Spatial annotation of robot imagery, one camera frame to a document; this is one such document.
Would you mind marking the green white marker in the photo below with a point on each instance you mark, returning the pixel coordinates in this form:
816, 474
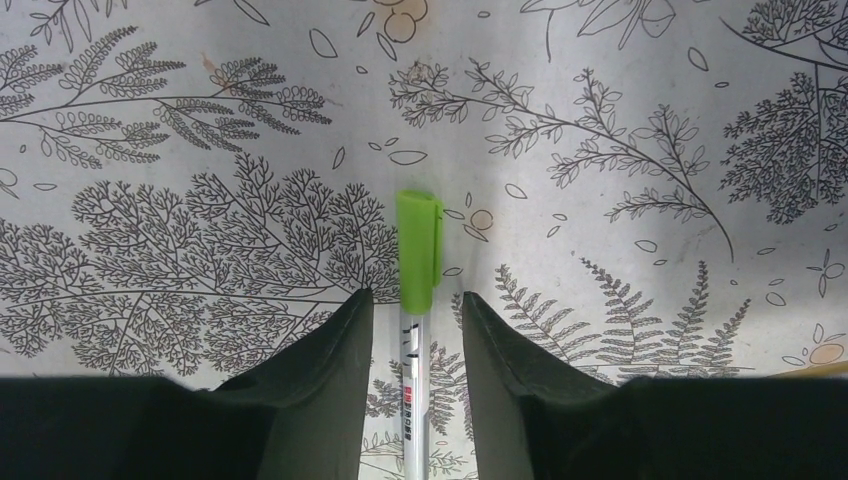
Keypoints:
415, 360

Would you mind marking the floral table mat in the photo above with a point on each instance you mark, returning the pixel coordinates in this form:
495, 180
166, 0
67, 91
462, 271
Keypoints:
642, 188

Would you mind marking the yellow framed whiteboard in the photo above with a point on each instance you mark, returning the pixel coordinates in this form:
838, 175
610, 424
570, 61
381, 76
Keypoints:
818, 371

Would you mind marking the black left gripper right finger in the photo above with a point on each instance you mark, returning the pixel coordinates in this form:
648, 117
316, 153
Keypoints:
536, 417

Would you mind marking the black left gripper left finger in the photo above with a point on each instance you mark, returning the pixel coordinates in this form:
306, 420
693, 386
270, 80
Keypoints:
297, 415

